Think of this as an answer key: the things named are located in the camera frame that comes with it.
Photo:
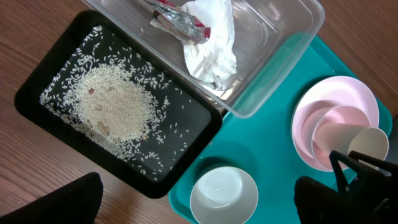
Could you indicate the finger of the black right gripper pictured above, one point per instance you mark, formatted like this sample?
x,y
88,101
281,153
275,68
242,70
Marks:
x,y
384,165
352,161

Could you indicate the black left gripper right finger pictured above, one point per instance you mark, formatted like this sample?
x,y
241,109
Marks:
x,y
317,203

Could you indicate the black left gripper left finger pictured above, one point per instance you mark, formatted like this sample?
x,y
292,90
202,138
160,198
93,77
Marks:
x,y
77,202

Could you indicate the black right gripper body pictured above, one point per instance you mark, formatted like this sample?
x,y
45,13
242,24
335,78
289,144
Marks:
x,y
376,193

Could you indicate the pink small bowl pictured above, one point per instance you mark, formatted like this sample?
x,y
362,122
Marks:
x,y
342,115

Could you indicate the pink plate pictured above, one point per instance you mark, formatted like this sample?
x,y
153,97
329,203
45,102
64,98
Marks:
x,y
330,92

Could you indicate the grey bowl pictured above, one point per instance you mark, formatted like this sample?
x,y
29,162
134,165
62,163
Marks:
x,y
224,194

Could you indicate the pile of rice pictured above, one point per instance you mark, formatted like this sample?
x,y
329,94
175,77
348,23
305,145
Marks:
x,y
120,101

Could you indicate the white napkin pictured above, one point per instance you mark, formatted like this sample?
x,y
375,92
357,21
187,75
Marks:
x,y
212,62

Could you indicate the red foil wrapper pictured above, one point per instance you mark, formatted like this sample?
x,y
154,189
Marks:
x,y
174,20

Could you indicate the white paper cup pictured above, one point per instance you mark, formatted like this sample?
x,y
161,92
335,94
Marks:
x,y
372,142

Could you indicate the teal plastic tray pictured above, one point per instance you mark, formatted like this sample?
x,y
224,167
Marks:
x,y
262,144

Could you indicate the black rectangular tray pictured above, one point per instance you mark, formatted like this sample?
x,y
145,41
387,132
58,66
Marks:
x,y
191,121

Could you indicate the clear plastic bin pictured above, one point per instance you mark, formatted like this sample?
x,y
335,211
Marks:
x,y
270,38

